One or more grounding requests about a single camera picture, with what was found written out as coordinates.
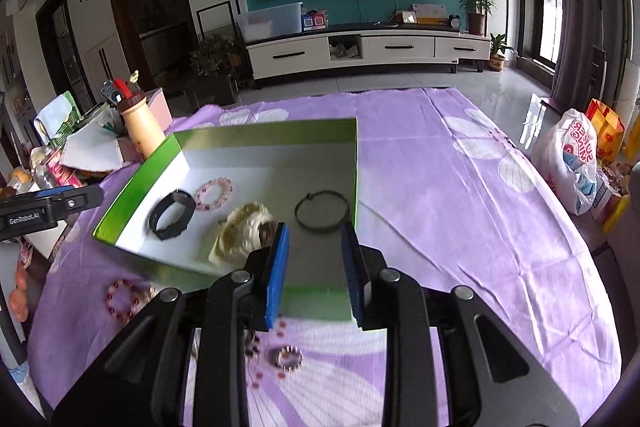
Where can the small desk clock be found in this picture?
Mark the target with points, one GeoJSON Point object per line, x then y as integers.
{"type": "Point", "coordinates": [455, 22]}

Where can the potted plant in brown pot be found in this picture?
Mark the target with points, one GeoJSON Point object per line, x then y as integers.
{"type": "Point", "coordinates": [476, 14]}

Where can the white and orange box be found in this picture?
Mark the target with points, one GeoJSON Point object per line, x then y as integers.
{"type": "Point", "coordinates": [429, 13]}

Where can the light blue cloth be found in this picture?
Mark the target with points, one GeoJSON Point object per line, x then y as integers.
{"type": "Point", "coordinates": [50, 117]}

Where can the green cardboard box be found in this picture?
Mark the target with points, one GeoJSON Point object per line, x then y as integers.
{"type": "Point", "coordinates": [260, 167]}

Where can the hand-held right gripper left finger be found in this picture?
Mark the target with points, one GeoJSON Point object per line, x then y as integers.
{"type": "Point", "coordinates": [277, 279]}

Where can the black thin bangle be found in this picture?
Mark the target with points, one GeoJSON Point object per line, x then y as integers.
{"type": "Point", "coordinates": [306, 227]}

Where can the pink box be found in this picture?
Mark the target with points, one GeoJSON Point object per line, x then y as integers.
{"type": "Point", "coordinates": [160, 112]}

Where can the white plastic shopping bag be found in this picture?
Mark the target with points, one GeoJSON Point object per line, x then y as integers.
{"type": "Point", "coordinates": [560, 157]}

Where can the dark leafy potted plant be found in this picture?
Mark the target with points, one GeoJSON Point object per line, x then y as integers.
{"type": "Point", "coordinates": [214, 57]}

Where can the black wristband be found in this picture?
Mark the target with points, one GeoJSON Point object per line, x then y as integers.
{"type": "Point", "coordinates": [167, 231]}

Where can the small potted floor plant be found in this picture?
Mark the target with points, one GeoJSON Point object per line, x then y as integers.
{"type": "Point", "coordinates": [497, 54]}

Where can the brown bottle with red cap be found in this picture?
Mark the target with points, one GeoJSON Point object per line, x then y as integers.
{"type": "Point", "coordinates": [140, 122]}

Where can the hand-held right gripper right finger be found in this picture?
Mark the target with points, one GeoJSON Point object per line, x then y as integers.
{"type": "Point", "coordinates": [353, 279]}

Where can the person's left hand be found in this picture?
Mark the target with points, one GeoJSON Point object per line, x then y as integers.
{"type": "Point", "coordinates": [19, 294]}

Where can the yellow and red bag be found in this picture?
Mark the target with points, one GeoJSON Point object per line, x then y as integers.
{"type": "Point", "coordinates": [607, 132]}

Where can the clear plastic storage box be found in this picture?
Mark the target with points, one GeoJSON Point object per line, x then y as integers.
{"type": "Point", "coordinates": [270, 22]}

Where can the white folded cardboard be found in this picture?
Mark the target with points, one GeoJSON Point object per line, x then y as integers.
{"type": "Point", "coordinates": [92, 152]}

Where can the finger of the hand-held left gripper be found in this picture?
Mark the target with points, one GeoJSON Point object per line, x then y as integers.
{"type": "Point", "coordinates": [75, 203]}

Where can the white television cabinet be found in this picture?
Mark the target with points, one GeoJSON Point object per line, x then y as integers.
{"type": "Point", "coordinates": [395, 49]}

